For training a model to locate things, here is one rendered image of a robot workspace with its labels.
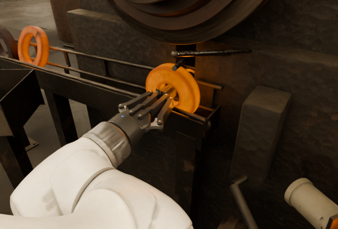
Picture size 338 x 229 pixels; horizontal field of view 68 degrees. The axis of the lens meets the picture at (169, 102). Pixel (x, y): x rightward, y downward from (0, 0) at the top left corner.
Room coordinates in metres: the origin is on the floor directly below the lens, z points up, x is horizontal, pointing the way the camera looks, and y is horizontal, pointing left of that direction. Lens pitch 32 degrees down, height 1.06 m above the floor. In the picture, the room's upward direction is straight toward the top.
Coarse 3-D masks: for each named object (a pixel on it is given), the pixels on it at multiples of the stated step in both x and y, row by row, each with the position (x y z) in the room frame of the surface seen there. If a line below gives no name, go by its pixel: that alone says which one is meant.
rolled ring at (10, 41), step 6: (0, 24) 1.08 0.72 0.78; (0, 30) 1.04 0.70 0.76; (6, 30) 1.06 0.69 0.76; (6, 36) 1.03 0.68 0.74; (12, 36) 1.05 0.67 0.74; (0, 42) 1.13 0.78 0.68; (6, 42) 1.03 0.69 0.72; (12, 42) 1.03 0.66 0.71; (0, 48) 1.11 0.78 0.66; (12, 48) 1.02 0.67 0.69; (0, 54) 1.09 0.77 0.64; (6, 54) 1.10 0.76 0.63; (12, 54) 1.02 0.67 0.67
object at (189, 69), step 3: (195, 57) 0.72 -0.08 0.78; (189, 60) 0.69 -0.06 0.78; (192, 60) 0.69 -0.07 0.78; (186, 63) 0.67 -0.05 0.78; (189, 63) 0.67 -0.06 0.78; (192, 63) 0.67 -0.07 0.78; (183, 66) 0.67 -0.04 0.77; (186, 66) 0.66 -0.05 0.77; (189, 66) 0.66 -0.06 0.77; (192, 66) 0.65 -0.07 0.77; (186, 69) 0.66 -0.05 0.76; (189, 69) 0.65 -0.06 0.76; (192, 69) 0.65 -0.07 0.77
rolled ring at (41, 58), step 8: (24, 32) 1.02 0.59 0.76; (32, 32) 0.99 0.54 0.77; (40, 32) 0.98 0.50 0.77; (24, 40) 1.02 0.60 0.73; (40, 40) 0.95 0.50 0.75; (24, 48) 1.02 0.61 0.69; (40, 48) 0.94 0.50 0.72; (48, 48) 0.95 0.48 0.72; (24, 56) 1.00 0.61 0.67; (40, 56) 0.92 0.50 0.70; (48, 56) 0.95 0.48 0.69; (40, 64) 0.92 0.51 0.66
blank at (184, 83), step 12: (156, 72) 0.58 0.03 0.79; (168, 72) 0.56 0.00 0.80; (180, 72) 0.54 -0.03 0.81; (156, 84) 0.58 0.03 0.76; (180, 84) 0.54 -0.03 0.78; (192, 84) 0.53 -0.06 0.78; (180, 96) 0.54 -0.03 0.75; (192, 96) 0.52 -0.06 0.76; (180, 108) 0.54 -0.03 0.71; (192, 108) 0.52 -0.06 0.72
